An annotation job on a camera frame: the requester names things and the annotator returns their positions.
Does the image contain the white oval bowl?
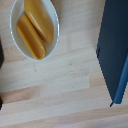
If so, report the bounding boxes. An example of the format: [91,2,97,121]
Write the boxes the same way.
[9,0,61,62]

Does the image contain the yellow food piece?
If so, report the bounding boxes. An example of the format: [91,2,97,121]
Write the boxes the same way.
[23,0,55,45]
[16,13,47,61]

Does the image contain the dark blue book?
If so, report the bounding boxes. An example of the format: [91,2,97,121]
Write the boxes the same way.
[95,0,128,108]

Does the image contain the black fabric storage box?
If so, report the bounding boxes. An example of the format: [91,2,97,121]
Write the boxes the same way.
[0,38,5,111]

